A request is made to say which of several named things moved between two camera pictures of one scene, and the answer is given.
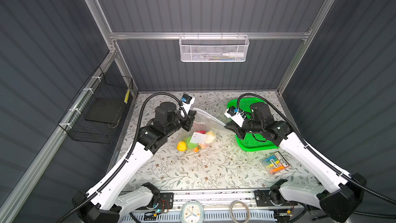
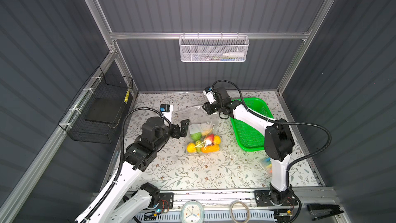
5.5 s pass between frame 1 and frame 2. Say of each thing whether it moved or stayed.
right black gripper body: moved
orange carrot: moved
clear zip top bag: moved
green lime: moved
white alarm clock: stayed
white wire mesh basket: stayed
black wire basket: stayed
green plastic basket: stayed
